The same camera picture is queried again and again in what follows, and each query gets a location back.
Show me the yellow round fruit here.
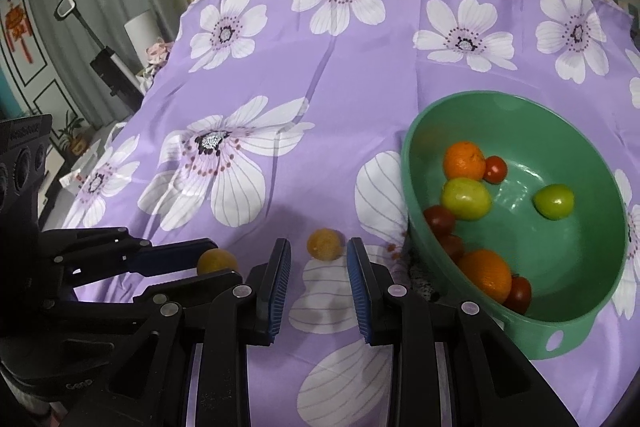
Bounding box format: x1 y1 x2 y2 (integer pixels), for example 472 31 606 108
307 228 346 262
196 248 240 277

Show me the purple floral blanket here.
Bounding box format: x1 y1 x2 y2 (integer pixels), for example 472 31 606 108
42 0 640 427

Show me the orange tomato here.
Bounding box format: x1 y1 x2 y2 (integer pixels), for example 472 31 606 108
443 141 487 182
457 249 514 303

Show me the green tomato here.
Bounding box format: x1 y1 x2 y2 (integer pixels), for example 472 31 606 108
441 178 494 222
533 184 575 221

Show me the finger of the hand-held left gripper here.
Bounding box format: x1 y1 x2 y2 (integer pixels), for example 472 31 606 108
42 227 219 289
46 270 245 339

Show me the green plastic bowl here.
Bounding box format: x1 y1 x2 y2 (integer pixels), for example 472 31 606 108
400 90 629 361

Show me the floral cloth pile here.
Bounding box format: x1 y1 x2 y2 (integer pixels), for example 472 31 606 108
145 38 176 78

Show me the potted plant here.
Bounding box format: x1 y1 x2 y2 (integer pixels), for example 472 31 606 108
57 112 87 155

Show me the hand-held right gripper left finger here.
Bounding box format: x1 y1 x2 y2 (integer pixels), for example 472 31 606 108
107 237 292 427

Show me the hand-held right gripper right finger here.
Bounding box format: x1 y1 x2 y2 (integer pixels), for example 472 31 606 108
346 237 581 427

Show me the white cabinet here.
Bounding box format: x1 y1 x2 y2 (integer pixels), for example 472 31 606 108
37 142 76 228

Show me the red cherry tomato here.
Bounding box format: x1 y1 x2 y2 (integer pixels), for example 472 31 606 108
482 156 509 184
437 234 465 263
423 205 457 238
502 274 533 316

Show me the red knot wall ornament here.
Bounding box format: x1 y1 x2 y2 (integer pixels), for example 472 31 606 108
4 0 35 66

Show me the black upright vacuum cleaner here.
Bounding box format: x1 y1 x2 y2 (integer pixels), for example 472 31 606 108
53 0 146 114

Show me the white cylinder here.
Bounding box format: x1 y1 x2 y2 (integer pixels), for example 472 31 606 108
123 10 162 60

